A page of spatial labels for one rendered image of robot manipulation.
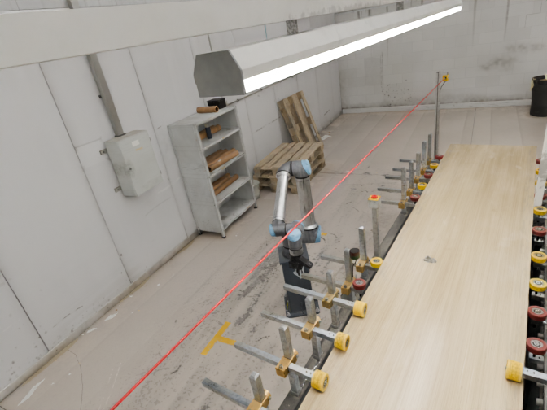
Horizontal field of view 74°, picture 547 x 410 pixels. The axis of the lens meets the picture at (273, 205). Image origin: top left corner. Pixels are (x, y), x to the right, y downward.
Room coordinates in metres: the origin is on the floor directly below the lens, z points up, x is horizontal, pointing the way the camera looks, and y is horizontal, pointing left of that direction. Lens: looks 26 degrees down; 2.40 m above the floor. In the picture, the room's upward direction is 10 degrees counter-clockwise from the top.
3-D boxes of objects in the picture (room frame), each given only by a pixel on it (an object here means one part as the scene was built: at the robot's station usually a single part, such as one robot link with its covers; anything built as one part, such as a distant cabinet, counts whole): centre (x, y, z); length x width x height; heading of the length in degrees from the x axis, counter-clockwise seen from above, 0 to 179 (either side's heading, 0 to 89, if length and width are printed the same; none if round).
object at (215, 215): (4.72, 0.67, 0.78); 0.90 x 0.45 x 1.55; 148
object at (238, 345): (1.28, 0.13, 0.95); 0.50 x 0.04 x 0.04; 53
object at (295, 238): (2.06, -0.10, 1.14); 0.10 x 0.09 x 0.12; 165
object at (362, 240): (2.07, -0.55, 0.89); 0.03 x 0.03 x 0.48; 53
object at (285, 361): (1.26, 0.07, 0.95); 0.13 x 0.06 x 0.05; 143
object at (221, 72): (1.68, -0.67, 2.34); 2.40 x 0.12 x 0.08; 143
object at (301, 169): (2.66, -0.27, 1.08); 0.17 x 0.15 x 0.75; 75
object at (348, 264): (1.87, -0.40, 0.87); 0.03 x 0.03 x 0.48; 53
